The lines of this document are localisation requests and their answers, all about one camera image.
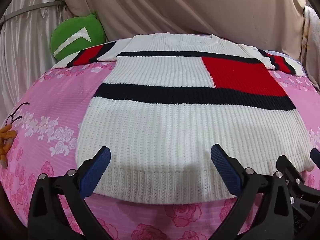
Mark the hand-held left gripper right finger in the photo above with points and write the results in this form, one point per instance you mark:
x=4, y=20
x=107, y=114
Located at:
x=225, y=167

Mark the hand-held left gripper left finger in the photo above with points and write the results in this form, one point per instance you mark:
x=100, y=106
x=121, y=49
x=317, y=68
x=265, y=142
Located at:
x=98, y=165

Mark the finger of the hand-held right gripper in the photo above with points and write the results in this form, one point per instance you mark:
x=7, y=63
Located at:
x=287, y=167
x=316, y=155

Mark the white red navy knit sweater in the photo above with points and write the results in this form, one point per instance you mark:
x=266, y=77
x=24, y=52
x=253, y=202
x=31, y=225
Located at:
x=170, y=125

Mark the pink floral blanket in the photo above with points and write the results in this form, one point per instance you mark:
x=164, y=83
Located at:
x=47, y=130

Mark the orange plush toy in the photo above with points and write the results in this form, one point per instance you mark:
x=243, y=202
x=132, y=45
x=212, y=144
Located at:
x=5, y=142

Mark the black eyeglasses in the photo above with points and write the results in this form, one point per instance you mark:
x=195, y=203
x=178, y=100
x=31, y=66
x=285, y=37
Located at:
x=15, y=113

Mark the cream floral cloth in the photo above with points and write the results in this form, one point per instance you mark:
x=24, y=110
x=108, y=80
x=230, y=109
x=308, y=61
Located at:
x=312, y=47

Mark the green round cushion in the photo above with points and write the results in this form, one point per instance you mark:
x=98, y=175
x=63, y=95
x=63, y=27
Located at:
x=72, y=33

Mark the white sheer curtain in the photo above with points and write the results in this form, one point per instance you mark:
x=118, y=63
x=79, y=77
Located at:
x=22, y=55

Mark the beige curtain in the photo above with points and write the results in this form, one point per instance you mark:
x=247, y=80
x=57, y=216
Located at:
x=200, y=7

